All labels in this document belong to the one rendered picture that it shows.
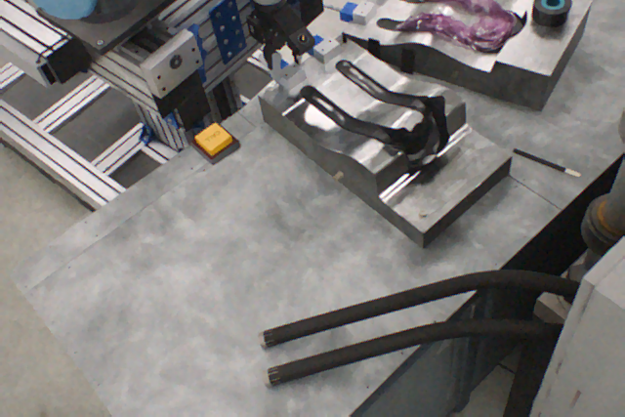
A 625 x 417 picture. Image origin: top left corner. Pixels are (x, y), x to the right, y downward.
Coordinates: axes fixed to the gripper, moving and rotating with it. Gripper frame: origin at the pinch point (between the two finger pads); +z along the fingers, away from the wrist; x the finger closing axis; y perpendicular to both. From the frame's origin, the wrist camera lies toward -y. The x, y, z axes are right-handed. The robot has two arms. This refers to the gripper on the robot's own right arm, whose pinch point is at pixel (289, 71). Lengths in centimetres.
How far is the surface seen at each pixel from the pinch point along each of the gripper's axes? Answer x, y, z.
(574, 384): 32, -88, -38
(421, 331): 24, -62, 3
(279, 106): 7.2, -4.7, 2.1
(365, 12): -27.4, 3.7, 2.9
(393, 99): -11.0, -21.4, 2.2
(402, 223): 8.2, -42.6, 7.3
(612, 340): 32, -89, -51
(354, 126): -0.3, -20.7, 2.5
